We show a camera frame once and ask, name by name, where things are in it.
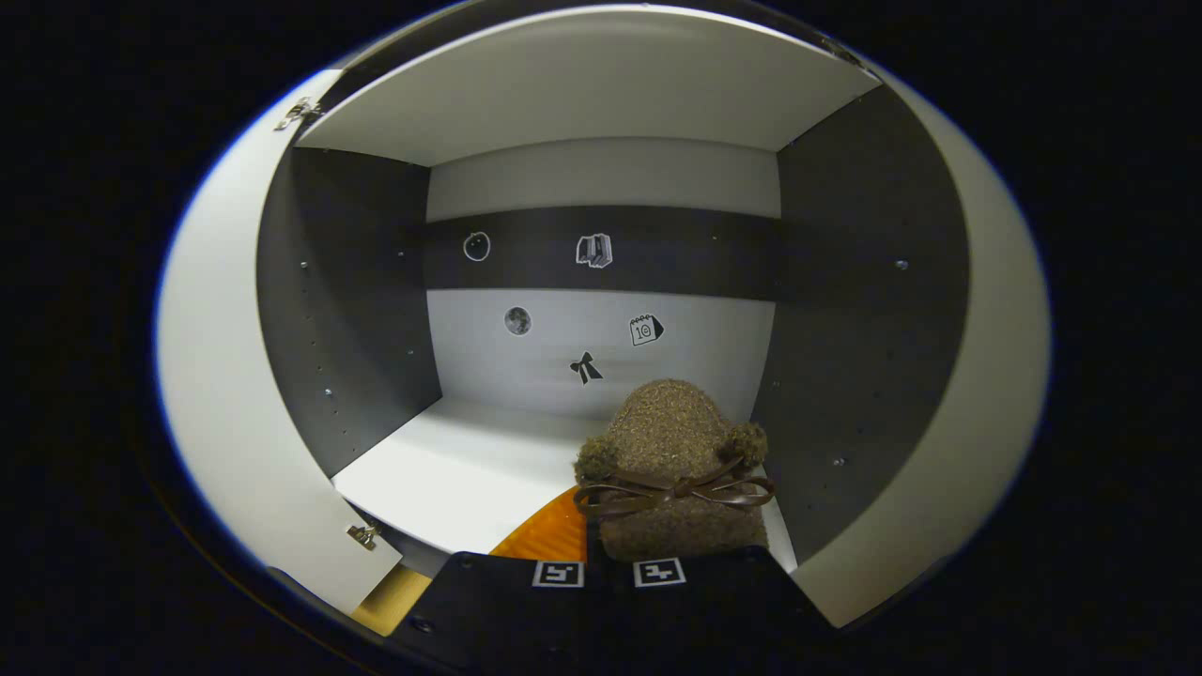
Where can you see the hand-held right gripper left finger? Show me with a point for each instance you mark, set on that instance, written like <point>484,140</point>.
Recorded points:
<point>507,601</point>

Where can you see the white cabinet shelf board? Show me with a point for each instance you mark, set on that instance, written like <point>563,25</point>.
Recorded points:
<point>601,84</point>

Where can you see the white cabinet door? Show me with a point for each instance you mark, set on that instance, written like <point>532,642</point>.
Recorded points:
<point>225,376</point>
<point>986,394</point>

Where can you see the brown fuzzy shoe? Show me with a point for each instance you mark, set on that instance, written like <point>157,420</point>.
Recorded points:
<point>671,432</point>

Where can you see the metal door hinge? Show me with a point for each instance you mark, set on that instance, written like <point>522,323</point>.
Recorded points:
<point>363,536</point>
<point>299,113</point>

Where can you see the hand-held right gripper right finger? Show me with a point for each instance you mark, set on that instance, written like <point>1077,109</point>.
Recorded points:
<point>714,601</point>

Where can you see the white and grey shoe cabinet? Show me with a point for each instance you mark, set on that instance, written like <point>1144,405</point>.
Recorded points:
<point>357,300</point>

